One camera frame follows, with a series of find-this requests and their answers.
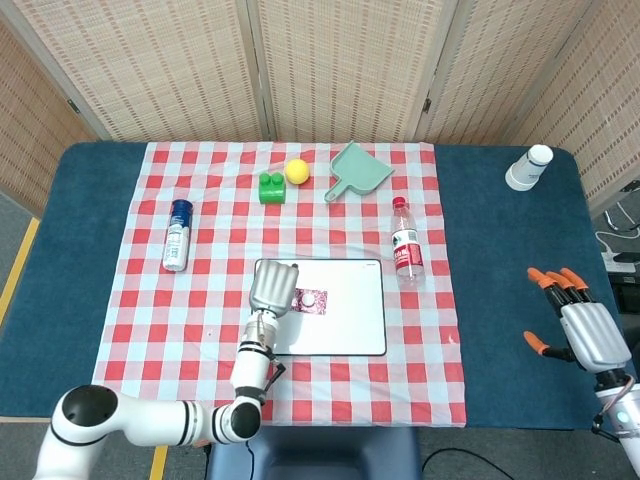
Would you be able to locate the white rectangular board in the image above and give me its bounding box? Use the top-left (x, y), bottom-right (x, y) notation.
top-left (248, 258), bottom-right (388, 357)

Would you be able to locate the pink patterned packet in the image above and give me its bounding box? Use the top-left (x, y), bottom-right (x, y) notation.
top-left (290, 288), bottom-right (329, 316)

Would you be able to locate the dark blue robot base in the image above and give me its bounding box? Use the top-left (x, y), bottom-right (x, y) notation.
top-left (205, 424), bottom-right (422, 480)

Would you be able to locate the left black-fingered silver robot hand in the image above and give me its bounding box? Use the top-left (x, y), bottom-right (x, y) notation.
top-left (248, 259), bottom-right (301, 320)

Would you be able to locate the woven folding screen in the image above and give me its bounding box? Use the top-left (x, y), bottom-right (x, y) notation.
top-left (0, 0), bottom-right (640, 217)

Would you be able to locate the green toy building block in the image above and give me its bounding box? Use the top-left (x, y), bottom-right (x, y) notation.
top-left (257, 171), bottom-right (289, 206)

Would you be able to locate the black floor cable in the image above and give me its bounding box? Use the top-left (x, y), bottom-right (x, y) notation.
top-left (422, 447), bottom-right (506, 480)

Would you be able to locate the pale green dustpan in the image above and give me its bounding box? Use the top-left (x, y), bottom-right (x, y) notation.
top-left (323, 140), bottom-right (396, 205)

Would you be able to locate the yellow ball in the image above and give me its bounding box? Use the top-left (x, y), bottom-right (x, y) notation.
top-left (284, 158), bottom-right (311, 186)

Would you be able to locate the white power strip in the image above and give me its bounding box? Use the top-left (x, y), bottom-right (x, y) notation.
top-left (602, 249), bottom-right (640, 274)

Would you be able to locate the white cable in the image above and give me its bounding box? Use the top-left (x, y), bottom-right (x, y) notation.
top-left (594, 229), bottom-right (622, 254)

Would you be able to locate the chrome metal tube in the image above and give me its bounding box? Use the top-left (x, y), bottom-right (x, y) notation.
top-left (603, 208), bottom-right (632, 234)

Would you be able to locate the blue white spray can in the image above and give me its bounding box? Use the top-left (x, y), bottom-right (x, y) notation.
top-left (161, 198), bottom-right (195, 274)

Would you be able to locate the dark blue table cover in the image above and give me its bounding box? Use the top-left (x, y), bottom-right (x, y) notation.
top-left (0, 141), bottom-right (640, 431)

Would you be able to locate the right orange-tipped silver robot hand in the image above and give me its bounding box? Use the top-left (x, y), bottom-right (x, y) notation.
top-left (523, 267), bottom-right (633, 374)

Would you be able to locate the clear water bottle red label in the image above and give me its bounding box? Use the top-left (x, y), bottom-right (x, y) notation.
top-left (390, 196), bottom-right (427, 290)

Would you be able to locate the red white checked tablecloth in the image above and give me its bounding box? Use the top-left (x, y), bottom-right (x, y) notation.
top-left (83, 141), bottom-right (468, 429)

